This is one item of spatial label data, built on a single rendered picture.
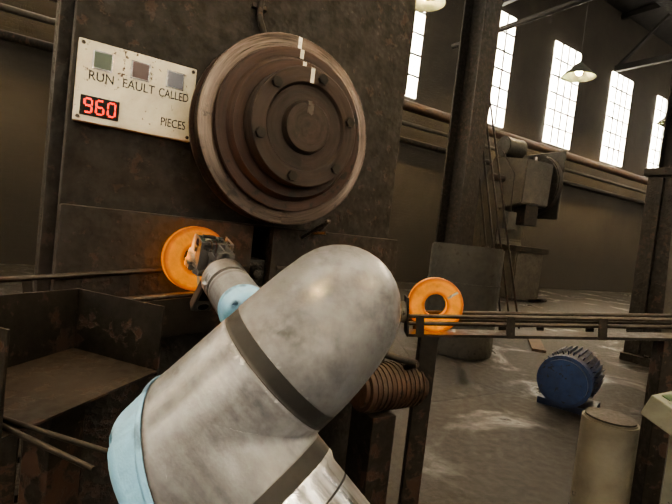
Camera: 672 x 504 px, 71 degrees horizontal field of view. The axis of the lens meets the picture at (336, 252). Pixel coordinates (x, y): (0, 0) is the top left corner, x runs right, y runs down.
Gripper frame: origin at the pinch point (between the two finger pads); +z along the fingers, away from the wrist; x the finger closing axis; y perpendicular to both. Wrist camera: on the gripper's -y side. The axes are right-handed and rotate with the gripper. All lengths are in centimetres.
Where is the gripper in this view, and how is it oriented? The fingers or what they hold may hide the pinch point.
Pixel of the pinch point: (196, 250)
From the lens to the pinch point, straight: 117.8
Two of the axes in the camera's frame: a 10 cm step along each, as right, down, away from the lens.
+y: 2.6, -9.2, -2.8
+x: -8.4, -0.7, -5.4
